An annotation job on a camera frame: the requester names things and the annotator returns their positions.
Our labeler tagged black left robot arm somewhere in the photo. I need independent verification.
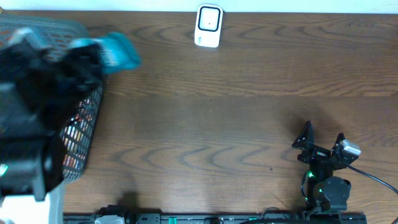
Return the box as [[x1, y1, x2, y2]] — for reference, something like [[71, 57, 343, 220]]
[[1, 41, 104, 223]]

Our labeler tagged blue mouthwash bottle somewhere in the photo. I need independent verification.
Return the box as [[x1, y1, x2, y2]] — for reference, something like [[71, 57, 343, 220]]
[[68, 32, 142, 75]]

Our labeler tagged black mounting rail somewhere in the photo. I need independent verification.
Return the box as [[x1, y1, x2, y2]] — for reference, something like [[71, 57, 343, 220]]
[[63, 205, 368, 224]]

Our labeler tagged white barcode scanner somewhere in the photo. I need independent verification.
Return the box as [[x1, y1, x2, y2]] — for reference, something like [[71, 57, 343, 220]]
[[194, 4, 223, 48]]

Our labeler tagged grey plastic shopping basket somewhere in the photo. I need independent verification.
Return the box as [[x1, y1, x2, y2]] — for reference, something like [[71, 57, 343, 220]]
[[1, 14, 104, 184]]

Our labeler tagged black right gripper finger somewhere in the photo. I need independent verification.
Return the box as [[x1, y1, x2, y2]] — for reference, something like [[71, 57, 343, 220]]
[[331, 133, 346, 152], [292, 121, 314, 150]]

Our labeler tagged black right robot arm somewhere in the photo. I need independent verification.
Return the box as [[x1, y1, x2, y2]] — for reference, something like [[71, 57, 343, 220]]
[[292, 121, 361, 213]]

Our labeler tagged black right camera cable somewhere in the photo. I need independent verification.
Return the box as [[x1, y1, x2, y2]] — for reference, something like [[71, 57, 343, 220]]
[[337, 149, 398, 195]]

